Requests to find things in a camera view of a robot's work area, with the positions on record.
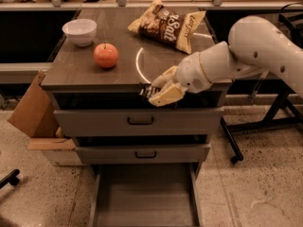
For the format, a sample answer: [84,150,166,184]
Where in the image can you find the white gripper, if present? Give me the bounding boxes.
[149,52,212,107]

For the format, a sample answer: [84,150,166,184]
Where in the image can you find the black rxbar chocolate bar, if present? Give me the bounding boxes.
[139,84,160,99]

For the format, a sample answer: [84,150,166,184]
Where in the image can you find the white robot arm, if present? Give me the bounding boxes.
[149,16,303,107]

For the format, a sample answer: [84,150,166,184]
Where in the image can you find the middle grey drawer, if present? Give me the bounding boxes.
[76,135,210,165]

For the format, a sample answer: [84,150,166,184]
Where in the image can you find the grey drawer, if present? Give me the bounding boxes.
[55,91,223,137]
[76,135,210,165]
[89,163,203,227]

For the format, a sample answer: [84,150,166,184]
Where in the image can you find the grey wooden drawer cabinet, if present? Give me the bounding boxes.
[40,7,234,227]

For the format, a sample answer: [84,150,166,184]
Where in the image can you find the top grey drawer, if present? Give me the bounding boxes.
[55,91,223,137]

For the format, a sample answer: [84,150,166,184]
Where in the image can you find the bottom grey drawer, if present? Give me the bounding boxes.
[89,163,203,227]

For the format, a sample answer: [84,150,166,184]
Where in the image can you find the yellow brown chip bag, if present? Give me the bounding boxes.
[128,0,205,54]

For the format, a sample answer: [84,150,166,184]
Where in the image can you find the orange apple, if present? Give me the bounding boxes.
[94,44,118,69]

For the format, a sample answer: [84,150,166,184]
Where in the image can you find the black stand with table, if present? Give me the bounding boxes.
[219,3,303,165]

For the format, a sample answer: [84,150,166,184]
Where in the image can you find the white bowl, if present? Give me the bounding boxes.
[62,19,97,46]

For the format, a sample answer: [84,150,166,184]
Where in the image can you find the brown cardboard box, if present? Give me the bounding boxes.
[7,70,83,167]

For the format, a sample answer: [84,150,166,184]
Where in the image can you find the black chair leg caster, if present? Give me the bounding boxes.
[0,169,20,189]

